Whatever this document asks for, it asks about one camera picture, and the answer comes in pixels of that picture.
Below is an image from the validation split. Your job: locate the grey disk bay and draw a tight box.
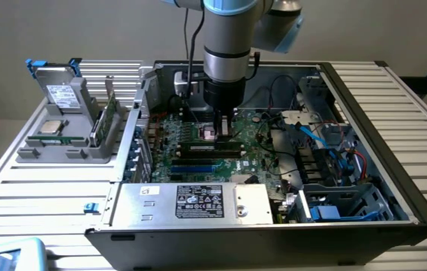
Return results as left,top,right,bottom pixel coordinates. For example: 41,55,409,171
297,182,396,224

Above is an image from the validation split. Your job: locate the blue disk bay latch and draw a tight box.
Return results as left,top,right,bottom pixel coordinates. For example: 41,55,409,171
308,205,341,221

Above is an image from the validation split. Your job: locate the black case fan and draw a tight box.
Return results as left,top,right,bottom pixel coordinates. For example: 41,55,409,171
298,147,350,187

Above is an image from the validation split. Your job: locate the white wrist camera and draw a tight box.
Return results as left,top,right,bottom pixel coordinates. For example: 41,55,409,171
172,71,200,94

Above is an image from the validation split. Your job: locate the green RAM stick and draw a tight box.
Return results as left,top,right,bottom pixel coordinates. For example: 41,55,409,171
25,135,86,145
180,142,242,151

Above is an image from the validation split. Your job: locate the silver power supply unit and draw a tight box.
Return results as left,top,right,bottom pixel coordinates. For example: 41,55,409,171
108,182,273,227

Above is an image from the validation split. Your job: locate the blue SATA wire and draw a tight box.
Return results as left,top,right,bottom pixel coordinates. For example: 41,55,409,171
290,120,330,149

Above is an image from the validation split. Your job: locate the silver CPU chip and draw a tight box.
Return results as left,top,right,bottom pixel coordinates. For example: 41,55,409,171
37,119,66,135

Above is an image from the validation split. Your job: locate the light blue teach pendant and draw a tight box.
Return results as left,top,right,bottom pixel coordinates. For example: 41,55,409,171
0,237,50,271

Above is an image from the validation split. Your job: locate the green graphics card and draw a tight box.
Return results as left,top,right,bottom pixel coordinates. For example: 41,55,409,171
88,75,118,148

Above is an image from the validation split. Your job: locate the silver hard disk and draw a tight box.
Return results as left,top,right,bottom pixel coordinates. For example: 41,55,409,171
33,65,82,110

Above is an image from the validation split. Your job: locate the CPU socket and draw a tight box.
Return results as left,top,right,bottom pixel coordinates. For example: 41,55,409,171
197,123,222,142

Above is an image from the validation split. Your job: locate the red SATA wire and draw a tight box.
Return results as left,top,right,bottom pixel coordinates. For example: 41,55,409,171
348,150,368,178

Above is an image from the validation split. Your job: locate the black open PC case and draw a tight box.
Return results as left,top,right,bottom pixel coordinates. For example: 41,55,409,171
84,60,427,271

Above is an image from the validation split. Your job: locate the grey parts rack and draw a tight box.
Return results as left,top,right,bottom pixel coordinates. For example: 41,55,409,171
14,75,133,165

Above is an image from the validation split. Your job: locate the blue expansion slot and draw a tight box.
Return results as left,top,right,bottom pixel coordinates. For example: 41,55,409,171
169,165,214,173

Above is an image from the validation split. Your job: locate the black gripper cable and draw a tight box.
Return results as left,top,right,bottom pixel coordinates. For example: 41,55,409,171
245,51,262,83

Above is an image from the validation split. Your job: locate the silver chipset heatsink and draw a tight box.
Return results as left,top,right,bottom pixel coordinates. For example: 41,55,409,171
230,174,256,185

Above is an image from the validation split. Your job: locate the black expansion slot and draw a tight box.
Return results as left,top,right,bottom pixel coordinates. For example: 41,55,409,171
169,159,214,167

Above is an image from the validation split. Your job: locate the green motherboard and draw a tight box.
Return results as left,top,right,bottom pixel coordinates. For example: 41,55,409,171
148,108,300,202

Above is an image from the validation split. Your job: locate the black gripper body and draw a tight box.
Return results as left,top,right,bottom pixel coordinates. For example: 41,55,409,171
202,80,245,116

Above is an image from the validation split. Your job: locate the blue disk bracket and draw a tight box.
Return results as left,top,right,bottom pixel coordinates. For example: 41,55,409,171
24,57,82,81

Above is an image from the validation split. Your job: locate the black camera cable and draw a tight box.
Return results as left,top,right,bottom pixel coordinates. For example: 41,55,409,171
181,0,206,100

